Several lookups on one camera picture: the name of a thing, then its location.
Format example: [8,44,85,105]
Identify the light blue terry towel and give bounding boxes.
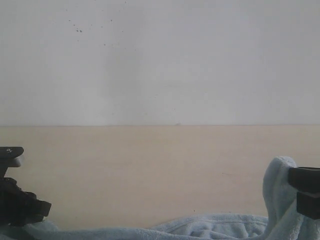
[22,155,320,240]

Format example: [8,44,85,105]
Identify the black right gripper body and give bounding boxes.
[0,177,37,225]

